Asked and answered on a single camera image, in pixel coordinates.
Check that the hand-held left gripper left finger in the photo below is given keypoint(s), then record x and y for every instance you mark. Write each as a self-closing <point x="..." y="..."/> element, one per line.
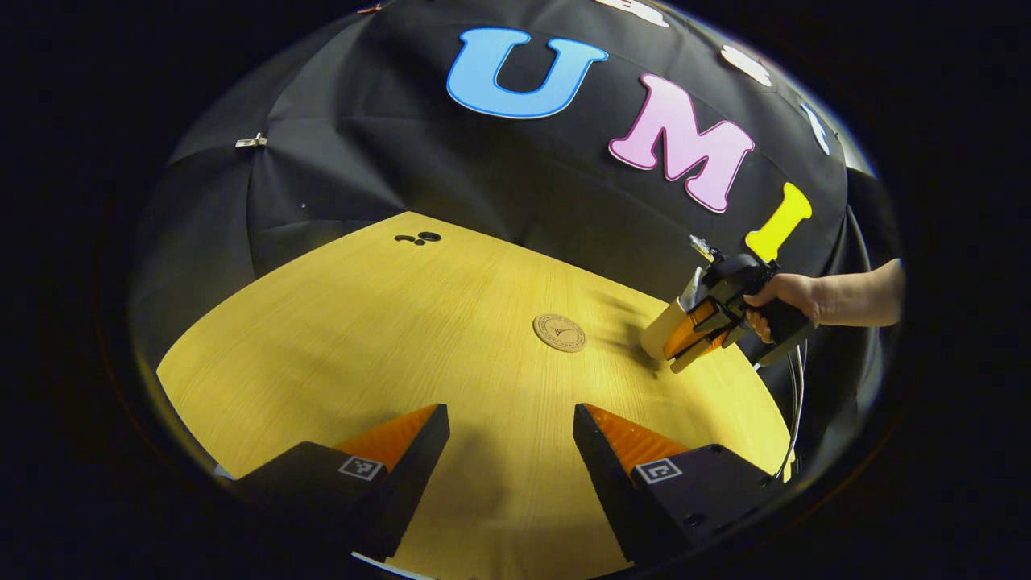
<point x="419" y="467"/>

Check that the round wooden coaster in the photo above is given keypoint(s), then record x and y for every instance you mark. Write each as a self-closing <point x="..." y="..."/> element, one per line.
<point x="559" y="333"/>

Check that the white toothpaste tube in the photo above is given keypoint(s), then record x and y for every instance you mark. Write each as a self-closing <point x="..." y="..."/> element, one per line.
<point x="693" y="288"/>

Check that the beige cup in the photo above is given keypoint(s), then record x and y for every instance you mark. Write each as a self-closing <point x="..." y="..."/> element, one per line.
<point x="660" y="330"/>

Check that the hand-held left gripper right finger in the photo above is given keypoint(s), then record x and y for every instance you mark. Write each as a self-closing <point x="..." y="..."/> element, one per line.
<point x="600" y="463"/>

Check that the silver clip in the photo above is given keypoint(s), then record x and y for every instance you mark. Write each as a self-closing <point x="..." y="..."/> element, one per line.
<point x="251" y="142"/>

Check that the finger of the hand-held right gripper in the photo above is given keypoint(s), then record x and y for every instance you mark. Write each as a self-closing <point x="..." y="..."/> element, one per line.
<point x="713" y="342"/>
<point x="691" y="330"/>

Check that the black backdrop cloth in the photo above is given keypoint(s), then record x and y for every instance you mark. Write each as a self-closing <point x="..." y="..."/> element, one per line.
<point x="403" y="145"/>

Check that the wooden desktop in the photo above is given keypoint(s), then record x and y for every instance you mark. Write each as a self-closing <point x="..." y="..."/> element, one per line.
<point x="362" y="338"/>

